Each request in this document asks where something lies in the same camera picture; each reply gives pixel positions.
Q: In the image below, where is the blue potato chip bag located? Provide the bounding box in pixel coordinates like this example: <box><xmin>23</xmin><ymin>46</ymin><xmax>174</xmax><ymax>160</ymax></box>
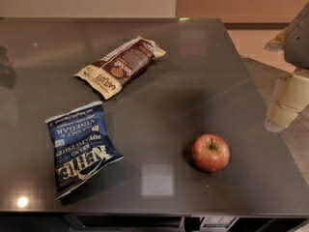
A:
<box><xmin>45</xmin><ymin>101</ymin><xmax>124</xmax><ymax>199</ymax></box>

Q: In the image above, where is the red apple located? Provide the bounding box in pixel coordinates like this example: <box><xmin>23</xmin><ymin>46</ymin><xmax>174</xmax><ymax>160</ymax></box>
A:
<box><xmin>191</xmin><ymin>133</ymin><xmax>230</xmax><ymax>172</ymax></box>

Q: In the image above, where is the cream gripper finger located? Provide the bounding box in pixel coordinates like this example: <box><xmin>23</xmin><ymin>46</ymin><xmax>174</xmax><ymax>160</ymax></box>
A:
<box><xmin>265</xmin><ymin>69</ymin><xmax>309</xmax><ymax>132</ymax></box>

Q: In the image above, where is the brown cream snack bag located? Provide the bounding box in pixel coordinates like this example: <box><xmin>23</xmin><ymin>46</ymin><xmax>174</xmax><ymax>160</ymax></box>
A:
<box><xmin>75</xmin><ymin>36</ymin><xmax>165</xmax><ymax>100</ymax></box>

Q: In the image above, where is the dark drawer under table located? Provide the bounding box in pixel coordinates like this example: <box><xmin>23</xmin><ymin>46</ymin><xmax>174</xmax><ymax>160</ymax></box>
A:
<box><xmin>64</xmin><ymin>214</ymin><xmax>239</xmax><ymax>232</ymax></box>

